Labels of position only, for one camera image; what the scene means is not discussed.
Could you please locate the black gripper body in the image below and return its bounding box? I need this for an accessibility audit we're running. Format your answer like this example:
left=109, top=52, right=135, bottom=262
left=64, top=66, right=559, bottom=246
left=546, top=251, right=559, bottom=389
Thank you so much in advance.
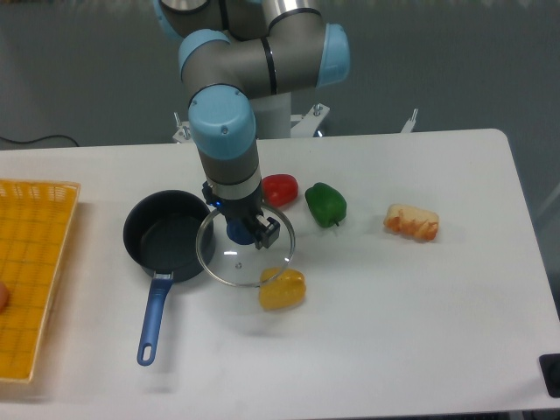
left=202, top=181, right=268, bottom=235

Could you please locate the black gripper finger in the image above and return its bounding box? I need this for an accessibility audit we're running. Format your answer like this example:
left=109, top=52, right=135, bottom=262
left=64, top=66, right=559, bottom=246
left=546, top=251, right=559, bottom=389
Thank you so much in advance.
left=254, top=215, right=280, bottom=249

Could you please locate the glass lid with blue knob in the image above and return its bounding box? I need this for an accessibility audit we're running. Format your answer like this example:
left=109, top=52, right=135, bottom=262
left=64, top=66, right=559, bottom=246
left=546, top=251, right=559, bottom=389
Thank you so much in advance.
left=196, top=205, right=296, bottom=288

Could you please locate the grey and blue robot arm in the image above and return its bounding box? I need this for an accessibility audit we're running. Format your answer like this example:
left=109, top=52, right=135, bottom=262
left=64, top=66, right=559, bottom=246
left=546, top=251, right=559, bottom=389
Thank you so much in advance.
left=153, top=1, right=350, bottom=248

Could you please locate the red bell pepper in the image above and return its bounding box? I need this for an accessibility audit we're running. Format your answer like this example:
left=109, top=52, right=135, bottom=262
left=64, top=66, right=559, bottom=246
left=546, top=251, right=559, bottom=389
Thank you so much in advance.
left=262, top=174, right=299, bottom=207

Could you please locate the yellow bell pepper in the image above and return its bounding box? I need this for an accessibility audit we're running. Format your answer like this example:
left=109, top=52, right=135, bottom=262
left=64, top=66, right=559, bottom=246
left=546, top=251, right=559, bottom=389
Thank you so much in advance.
left=258, top=268, right=306, bottom=311

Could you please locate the green bell pepper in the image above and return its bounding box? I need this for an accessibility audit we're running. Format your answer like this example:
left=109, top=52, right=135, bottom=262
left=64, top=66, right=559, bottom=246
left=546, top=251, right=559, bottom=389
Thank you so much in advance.
left=304, top=182, right=347, bottom=228

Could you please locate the toy bread loaf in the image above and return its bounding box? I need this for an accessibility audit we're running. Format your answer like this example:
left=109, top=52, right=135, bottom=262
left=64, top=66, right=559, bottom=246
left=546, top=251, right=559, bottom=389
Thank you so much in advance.
left=383, top=204, right=439, bottom=242

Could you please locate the yellow woven basket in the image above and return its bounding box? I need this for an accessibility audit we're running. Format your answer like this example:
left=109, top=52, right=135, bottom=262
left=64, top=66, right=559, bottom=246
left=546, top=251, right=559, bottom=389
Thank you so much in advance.
left=1, top=178, right=81, bottom=383

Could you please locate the black object at table edge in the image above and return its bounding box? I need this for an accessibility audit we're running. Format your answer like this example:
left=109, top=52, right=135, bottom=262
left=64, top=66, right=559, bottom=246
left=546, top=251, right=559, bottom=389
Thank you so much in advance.
left=539, top=353, right=560, bottom=398

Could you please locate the dark pot with blue handle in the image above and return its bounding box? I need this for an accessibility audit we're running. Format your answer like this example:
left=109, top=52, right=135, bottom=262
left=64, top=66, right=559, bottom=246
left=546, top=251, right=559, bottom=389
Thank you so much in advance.
left=123, top=190, right=215, bottom=367

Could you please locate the black cable on floor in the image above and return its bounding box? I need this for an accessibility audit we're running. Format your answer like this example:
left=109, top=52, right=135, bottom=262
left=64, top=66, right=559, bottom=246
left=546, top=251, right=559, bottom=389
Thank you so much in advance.
left=0, top=134, right=81, bottom=147

